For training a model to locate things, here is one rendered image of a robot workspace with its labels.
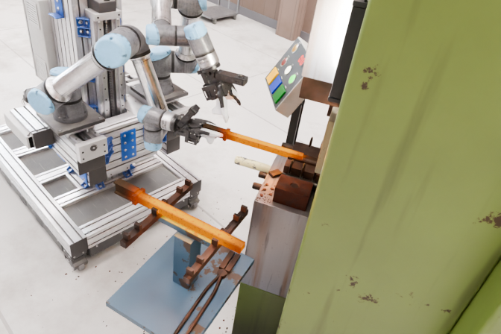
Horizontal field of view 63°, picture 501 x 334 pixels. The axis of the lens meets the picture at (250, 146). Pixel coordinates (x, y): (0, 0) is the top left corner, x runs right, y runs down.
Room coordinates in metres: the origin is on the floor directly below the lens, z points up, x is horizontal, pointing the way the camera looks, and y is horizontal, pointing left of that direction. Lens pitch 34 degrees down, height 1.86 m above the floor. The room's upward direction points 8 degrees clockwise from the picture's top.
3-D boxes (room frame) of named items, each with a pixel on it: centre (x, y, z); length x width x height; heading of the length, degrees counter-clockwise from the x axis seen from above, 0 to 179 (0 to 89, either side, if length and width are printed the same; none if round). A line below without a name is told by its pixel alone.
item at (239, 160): (1.67, -0.15, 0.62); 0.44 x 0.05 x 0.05; 77
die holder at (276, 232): (1.20, -0.36, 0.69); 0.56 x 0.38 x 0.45; 77
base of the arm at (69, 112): (1.60, 0.85, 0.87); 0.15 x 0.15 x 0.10
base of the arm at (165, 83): (1.98, 0.53, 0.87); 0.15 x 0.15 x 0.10
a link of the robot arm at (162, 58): (1.98, 0.53, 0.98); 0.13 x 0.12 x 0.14; 105
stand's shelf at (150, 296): (0.86, 0.14, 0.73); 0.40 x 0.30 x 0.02; 156
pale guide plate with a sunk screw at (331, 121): (0.97, -0.21, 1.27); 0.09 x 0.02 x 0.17; 167
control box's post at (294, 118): (1.87, -0.21, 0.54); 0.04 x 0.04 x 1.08; 77
